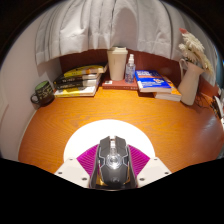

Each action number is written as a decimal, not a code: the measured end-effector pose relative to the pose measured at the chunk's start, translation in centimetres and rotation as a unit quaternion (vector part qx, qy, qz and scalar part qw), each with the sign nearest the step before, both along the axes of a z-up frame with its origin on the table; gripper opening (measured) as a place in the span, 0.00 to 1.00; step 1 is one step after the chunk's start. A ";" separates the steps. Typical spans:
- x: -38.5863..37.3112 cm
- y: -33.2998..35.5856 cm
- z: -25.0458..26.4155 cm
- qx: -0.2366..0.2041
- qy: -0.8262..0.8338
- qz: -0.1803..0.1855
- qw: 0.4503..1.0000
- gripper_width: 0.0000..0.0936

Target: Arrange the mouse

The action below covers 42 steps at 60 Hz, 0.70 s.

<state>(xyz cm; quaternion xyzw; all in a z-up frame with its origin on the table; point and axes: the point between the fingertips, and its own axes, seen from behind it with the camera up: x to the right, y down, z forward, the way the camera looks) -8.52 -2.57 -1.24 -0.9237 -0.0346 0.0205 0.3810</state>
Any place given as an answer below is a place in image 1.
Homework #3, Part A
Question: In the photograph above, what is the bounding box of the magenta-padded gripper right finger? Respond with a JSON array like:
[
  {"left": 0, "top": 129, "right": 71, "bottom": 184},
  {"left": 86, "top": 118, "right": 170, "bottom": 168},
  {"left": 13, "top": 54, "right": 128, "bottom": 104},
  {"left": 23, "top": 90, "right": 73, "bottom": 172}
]
[{"left": 127, "top": 144, "right": 173, "bottom": 189}]

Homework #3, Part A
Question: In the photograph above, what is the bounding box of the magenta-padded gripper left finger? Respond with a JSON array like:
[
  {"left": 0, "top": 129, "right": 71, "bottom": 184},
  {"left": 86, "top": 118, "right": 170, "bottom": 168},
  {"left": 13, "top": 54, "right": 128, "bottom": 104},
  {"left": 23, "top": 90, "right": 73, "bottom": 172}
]
[{"left": 54, "top": 143, "right": 100, "bottom": 190}]

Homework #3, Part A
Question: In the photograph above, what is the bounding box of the black grey computer mouse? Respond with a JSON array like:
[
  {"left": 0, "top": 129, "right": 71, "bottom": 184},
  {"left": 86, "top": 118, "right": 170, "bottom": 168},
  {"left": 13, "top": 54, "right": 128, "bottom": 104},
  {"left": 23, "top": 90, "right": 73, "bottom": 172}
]
[{"left": 89, "top": 135, "right": 138, "bottom": 191}]

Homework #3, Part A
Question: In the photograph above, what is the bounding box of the white yellow black mouse pad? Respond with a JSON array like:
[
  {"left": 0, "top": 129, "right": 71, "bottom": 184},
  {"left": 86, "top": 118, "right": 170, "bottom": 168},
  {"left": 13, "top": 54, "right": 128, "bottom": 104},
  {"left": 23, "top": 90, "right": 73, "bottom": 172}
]
[{"left": 63, "top": 119, "right": 156, "bottom": 163}]

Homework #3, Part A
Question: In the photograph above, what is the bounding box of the orange cover book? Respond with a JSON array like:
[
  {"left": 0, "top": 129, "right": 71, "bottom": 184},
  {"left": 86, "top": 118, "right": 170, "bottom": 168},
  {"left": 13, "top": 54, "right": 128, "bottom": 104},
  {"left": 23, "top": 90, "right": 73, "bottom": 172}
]
[{"left": 153, "top": 75, "right": 183, "bottom": 102}]

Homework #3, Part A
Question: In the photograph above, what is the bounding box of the white yellow book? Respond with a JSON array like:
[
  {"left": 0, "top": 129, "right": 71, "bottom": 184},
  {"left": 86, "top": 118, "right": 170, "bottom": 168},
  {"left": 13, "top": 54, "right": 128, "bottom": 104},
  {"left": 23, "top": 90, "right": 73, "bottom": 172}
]
[{"left": 54, "top": 84, "right": 100, "bottom": 98}]

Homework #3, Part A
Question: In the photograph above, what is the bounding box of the dark mug with green inside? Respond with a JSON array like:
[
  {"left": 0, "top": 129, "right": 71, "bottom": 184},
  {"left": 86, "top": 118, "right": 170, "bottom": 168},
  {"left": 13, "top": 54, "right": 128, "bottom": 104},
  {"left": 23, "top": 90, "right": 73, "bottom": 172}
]
[{"left": 30, "top": 80, "right": 56, "bottom": 107}]

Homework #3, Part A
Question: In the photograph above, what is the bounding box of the black book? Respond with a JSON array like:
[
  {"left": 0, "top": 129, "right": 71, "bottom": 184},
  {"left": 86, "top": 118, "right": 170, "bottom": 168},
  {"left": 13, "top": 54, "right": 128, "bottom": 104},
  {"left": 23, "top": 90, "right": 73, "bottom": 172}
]
[
  {"left": 53, "top": 79, "right": 102, "bottom": 91},
  {"left": 53, "top": 73, "right": 103, "bottom": 85}
]

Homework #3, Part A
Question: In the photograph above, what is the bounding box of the blue cover book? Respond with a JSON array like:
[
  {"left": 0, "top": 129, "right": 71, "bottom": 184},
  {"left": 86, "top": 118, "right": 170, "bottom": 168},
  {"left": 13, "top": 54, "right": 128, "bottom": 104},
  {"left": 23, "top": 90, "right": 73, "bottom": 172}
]
[{"left": 134, "top": 69, "right": 173, "bottom": 94}]

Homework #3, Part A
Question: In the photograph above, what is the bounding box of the white flat device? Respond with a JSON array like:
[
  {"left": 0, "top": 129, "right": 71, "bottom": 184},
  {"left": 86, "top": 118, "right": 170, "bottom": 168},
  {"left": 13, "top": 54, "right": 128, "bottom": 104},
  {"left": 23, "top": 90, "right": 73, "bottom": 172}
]
[{"left": 213, "top": 94, "right": 224, "bottom": 122}]

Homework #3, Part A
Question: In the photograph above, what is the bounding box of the red book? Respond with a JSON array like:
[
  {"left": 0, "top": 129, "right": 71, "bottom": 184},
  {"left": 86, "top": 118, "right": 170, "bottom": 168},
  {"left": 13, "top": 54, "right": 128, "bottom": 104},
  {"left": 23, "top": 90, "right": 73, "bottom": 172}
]
[{"left": 101, "top": 78, "right": 139, "bottom": 91}]

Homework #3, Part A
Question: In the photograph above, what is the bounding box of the white pitcher vase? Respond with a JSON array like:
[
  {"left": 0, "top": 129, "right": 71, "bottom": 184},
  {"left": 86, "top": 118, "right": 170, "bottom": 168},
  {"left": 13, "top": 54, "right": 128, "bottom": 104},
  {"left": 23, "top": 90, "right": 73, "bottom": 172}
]
[{"left": 177, "top": 58, "right": 205, "bottom": 107}]

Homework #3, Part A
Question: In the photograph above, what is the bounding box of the clear spray bottle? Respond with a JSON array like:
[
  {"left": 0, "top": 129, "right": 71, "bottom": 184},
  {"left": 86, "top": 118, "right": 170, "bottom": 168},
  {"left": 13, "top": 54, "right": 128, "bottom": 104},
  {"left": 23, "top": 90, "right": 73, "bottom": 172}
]
[{"left": 124, "top": 53, "right": 137, "bottom": 84}]

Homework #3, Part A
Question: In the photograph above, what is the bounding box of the cream tumbler with lid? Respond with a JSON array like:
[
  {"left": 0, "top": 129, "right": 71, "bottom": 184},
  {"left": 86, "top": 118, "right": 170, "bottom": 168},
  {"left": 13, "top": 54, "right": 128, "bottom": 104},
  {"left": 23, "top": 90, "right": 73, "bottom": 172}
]
[{"left": 106, "top": 46, "right": 129, "bottom": 82}]

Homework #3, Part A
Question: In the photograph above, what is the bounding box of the white pink flower bunch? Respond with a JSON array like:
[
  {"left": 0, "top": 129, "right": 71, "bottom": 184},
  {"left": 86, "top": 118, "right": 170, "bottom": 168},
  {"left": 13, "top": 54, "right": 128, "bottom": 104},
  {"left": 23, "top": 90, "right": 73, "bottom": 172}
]
[{"left": 178, "top": 27, "right": 214, "bottom": 76}]

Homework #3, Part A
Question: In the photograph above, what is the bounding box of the white pleated curtain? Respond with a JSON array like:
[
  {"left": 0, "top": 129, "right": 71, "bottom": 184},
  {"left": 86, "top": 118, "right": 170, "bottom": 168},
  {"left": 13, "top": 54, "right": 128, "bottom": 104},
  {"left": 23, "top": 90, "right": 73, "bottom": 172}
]
[{"left": 34, "top": 0, "right": 218, "bottom": 84}]

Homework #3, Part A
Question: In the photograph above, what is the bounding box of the black cable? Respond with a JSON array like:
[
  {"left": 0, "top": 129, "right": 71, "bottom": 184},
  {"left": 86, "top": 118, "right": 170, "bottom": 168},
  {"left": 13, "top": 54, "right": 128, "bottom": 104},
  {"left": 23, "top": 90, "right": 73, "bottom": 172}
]
[{"left": 194, "top": 93, "right": 218, "bottom": 113}]

